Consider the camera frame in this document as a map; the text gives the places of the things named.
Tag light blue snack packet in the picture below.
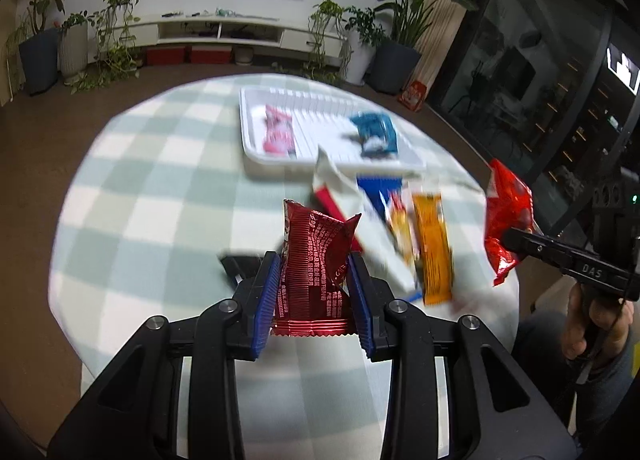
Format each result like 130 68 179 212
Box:
349 111 398 158

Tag trailing vine plant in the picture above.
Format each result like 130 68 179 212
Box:
70 0 143 94

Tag white television cabinet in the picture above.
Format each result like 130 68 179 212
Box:
90 14 351 61

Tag tall plant in dark pot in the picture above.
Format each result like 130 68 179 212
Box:
5 0 81 96

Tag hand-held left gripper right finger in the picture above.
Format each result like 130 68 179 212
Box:
347 253 583 460

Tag bushy plant in white pot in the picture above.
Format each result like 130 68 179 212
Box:
344 5 387 86

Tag pink snack packet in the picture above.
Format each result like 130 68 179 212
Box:
262 104 297 158

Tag red storage box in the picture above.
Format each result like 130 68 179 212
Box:
146 46 187 66
190 45 233 64

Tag thin vine plant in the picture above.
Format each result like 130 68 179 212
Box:
300 0 351 86

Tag bright red snack bag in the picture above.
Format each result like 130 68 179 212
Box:
484 159 536 287

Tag white snack packet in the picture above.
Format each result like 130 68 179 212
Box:
311 147 418 293

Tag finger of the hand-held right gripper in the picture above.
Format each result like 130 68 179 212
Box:
501 227 576 273

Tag beige curtain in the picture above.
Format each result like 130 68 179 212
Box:
415 0 491 96

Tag white plastic tray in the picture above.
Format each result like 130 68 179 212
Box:
239 85 427 173

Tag person's right hand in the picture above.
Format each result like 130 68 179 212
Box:
562 283 635 362

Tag red paper bag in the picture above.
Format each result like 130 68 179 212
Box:
400 80 428 112

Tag person's leg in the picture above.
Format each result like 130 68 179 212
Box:
512 309 576 393

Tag plant in white ribbed pot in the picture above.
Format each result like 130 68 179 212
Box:
59 13 91 86

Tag dark red snack packet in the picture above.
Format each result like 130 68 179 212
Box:
270 199 362 337

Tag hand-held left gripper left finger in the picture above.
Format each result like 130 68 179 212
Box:
47 251 281 460

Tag orange snack packet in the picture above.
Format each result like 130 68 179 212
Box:
411 191 453 306

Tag black snack packet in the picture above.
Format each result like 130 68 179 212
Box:
218 253 263 291

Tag large-leaf plant in dark pot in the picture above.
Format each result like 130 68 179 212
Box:
360 0 481 94

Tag glass sliding door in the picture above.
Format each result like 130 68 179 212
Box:
425 0 640 241

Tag blue chip snack packet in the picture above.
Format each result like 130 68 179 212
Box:
356 175 421 303

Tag person's right forearm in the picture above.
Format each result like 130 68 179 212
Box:
570 335 638 446

